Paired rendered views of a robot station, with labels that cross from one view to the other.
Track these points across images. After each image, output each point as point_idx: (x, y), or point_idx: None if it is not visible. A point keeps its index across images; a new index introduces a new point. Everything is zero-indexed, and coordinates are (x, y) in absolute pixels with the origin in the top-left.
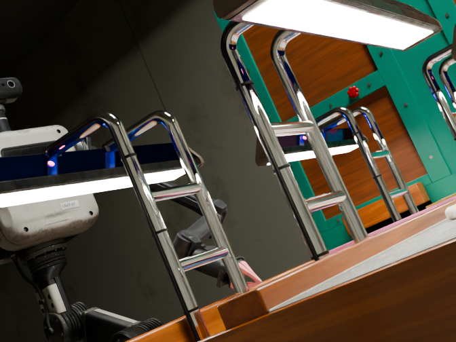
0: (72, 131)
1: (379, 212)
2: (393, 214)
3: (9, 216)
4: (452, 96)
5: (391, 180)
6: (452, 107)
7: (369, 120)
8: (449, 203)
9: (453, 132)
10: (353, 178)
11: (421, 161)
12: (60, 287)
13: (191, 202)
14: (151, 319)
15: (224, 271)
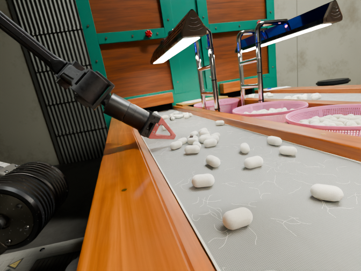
0: None
1: (150, 101)
2: (218, 104)
3: None
4: (240, 51)
5: (154, 87)
6: (192, 62)
7: (197, 47)
8: None
9: (260, 68)
10: (134, 80)
11: (171, 82)
12: None
13: (44, 54)
14: (38, 163)
15: (154, 121)
